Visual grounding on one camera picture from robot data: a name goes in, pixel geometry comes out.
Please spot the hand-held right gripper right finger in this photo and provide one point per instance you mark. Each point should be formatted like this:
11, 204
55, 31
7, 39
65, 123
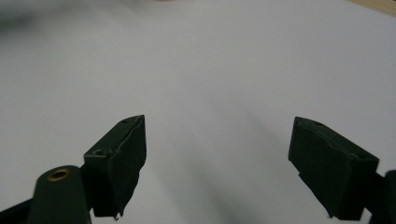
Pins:
330, 168

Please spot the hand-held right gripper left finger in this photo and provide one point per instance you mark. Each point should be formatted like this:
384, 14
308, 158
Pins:
116, 168

